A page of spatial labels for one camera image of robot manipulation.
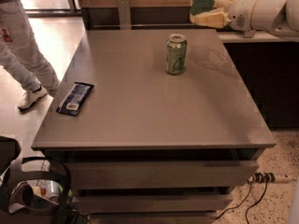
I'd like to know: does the lower grey drawer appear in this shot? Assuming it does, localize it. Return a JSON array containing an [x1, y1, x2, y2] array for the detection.
[[74, 195, 232, 214]]

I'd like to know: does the left metal bracket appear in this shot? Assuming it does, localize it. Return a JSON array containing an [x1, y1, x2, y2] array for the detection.
[[117, 0, 132, 30]]

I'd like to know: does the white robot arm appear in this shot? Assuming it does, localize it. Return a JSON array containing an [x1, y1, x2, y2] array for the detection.
[[190, 0, 299, 41]]

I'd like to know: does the green soda can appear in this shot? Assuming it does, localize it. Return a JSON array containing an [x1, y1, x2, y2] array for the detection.
[[165, 34, 187, 75]]

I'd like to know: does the blue rxbar wrapper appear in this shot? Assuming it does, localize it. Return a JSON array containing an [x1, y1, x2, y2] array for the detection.
[[56, 82, 93, 116]]

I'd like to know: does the grey drawer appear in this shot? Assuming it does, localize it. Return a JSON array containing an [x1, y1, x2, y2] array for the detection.
[[66, 161, 258, 189], [74, 195, 232, 214]]

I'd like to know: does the upper grey drawer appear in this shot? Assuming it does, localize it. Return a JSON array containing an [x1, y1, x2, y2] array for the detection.
[[66, 161, 258, 189]]

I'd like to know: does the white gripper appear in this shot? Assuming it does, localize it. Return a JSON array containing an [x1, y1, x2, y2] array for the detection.
[[190, 0, 258, 32]]

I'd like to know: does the white power strip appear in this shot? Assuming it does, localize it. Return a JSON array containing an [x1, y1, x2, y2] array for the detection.
[[248, 173, 293, 183]]

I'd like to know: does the black cable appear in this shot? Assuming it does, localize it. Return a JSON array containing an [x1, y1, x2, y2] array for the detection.
[[215, 181, 254, 221], [245, 181, 269, 224]]

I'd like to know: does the silver can in bin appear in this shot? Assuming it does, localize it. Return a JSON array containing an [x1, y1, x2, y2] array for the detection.
[[45, 180, 60, 203]]

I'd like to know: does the grey drawer cabinet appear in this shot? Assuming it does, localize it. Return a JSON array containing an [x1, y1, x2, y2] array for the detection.
[[32, 30, 275, 224]]

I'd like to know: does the person in light trousers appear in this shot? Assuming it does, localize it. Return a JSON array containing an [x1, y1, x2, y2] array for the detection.
[[0, 0, 60, 97]]

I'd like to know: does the white sneaker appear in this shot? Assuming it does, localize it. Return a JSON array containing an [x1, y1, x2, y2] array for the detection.
[[18, 87, 47, 111]]

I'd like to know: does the green and yellow sponge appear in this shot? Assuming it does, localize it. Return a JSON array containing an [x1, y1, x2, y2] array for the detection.
[[191, 0, 215, 16]]

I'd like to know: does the grey wall shelf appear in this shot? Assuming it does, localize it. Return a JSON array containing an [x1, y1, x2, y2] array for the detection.
[[218, 32, 299, 43]]

